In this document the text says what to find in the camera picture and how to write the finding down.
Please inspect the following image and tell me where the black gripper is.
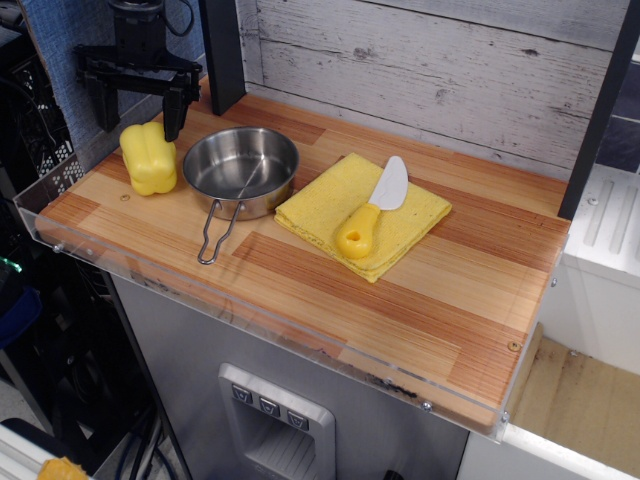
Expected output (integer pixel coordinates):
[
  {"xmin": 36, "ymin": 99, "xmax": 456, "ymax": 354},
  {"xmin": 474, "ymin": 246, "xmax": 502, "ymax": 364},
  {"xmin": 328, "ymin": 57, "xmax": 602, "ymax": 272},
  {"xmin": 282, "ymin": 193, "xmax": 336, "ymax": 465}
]
[{"xmin": 73, "ymin": 4, "xmax": 202, "ymax": 142}]

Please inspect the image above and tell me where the yellow plastic bell pepper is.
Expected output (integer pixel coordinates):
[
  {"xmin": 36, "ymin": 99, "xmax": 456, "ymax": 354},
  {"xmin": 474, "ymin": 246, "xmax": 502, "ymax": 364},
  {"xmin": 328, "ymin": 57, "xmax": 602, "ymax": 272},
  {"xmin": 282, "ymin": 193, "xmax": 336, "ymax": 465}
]
[{"xmin": 119, "ymin": 121, "xmax": 177, "ymax": 196}]

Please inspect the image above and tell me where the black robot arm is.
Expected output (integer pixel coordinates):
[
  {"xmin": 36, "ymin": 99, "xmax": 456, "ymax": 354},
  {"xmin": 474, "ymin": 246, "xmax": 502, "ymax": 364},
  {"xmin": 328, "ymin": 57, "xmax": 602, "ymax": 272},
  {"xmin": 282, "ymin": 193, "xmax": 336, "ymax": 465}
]
[{"xmin": 73, "ymin": 1, "xmax": 203, "ymax": 142}]

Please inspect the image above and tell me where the stainless steel pot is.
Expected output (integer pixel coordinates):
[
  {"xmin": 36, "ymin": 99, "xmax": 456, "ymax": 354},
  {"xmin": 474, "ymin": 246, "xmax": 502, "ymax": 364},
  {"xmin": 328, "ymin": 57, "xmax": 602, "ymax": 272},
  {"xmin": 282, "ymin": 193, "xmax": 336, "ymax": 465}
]
[{"xmin": 182, "ymin": 126, "xmax": 300, "ymax": 265}]

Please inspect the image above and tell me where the blue fabric panel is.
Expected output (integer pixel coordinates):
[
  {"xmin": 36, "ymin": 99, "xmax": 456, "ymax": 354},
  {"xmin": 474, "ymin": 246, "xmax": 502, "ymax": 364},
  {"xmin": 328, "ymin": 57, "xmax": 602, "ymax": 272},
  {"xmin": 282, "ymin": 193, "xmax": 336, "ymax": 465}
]
[{"xmin": 19, "ymin": 1, "xmax": 205, "ymax": 150}]

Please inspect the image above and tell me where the clear acrylic edge guard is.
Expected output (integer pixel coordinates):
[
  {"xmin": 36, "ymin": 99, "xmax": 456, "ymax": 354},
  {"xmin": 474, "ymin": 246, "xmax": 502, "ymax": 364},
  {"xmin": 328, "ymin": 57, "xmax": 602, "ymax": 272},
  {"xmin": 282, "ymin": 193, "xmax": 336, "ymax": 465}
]
[{"xmin": 16, "ymin": 154, "xmax": 569, "ymax": 437}]

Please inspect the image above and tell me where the yellow folded cloth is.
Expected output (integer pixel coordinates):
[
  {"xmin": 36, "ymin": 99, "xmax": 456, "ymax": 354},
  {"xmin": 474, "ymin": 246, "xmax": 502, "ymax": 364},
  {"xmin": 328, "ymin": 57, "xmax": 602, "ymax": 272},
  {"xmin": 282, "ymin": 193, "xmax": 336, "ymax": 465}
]
[{"xmin": 275, "ymin": 153, "xmax": 452, "ymax": 283}]

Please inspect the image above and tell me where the silver water dispenser panel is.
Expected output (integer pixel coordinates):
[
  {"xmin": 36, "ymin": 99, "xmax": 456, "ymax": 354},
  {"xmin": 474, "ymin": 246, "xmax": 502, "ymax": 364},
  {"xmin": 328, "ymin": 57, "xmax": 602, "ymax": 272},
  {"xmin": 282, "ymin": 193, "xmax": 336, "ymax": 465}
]
[{"xmin": 218, "ymin": 363, "xmax": 337, "ymax": 479}]

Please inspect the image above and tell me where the yellow object bottom corner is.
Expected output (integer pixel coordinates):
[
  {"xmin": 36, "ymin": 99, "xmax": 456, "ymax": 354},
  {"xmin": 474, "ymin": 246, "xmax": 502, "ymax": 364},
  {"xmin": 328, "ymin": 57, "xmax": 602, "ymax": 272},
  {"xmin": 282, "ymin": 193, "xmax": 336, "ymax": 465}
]
[{"xmin": 36, "ymin": 457, "xmax": 89, "ymax": 480}]

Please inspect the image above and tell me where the silver toy fridge cabinet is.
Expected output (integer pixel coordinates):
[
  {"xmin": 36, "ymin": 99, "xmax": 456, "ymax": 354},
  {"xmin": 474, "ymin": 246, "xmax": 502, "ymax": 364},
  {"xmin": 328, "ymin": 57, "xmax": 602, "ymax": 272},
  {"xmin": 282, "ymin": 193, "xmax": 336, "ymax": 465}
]
[{"xmin": 115, "ymin": 278, "xmax": 468, "ymax": 479}]

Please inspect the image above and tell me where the white toy sink unit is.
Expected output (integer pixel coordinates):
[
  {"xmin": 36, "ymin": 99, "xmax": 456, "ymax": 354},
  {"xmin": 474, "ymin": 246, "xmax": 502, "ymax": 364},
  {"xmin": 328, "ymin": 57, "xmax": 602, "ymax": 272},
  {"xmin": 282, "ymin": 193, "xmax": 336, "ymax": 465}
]
[{"xmin": 459, "ymin": 165, "xmax": 639, "ymax": 479}]

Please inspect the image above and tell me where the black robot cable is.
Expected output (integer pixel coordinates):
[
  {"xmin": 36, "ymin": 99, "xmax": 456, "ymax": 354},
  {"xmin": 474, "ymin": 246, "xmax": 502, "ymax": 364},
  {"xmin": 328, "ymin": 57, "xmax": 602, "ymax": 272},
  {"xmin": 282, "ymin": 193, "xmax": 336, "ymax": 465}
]
[{"xmin": 162, "ymin": 0, "xmax": 194, "ymax": 38}]

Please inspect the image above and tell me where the black left vertical post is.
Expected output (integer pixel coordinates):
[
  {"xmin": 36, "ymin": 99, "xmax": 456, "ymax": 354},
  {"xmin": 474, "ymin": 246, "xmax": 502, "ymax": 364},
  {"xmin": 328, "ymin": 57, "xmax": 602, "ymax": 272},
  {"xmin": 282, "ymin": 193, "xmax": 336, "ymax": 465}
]
[{"xmin": 198, "ymin": 0, "xmax": 246, "ymax": 116}]

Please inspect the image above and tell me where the black vertical post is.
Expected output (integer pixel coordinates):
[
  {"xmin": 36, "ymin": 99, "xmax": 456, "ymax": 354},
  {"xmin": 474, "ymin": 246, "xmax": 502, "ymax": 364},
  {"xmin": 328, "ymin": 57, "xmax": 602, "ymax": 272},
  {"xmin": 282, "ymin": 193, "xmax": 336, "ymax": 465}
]
[
  {"xmin": 557, "ymin": 0, "xmax": 639, "ymax": 220},
  {"xmin": 198, "ymin": 0, "xmax": 246, "ymax": 116}
]

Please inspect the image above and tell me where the toy knife yellow handle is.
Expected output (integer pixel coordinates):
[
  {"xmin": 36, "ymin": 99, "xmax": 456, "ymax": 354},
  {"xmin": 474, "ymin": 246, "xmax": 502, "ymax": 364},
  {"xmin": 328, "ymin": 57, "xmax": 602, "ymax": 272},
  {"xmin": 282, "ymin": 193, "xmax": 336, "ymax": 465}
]
[{"xmin": 335, "ymin": 156, "xmax": 409, "ymax": 259}]

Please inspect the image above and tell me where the black right vertical post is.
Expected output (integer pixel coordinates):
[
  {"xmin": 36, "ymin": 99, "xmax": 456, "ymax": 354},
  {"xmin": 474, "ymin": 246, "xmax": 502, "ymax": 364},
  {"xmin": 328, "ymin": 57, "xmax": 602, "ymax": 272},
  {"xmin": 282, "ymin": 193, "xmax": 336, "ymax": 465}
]
[{"xmin": 557, "ymin": 0, "xmax": 639, "ymax": 220}]

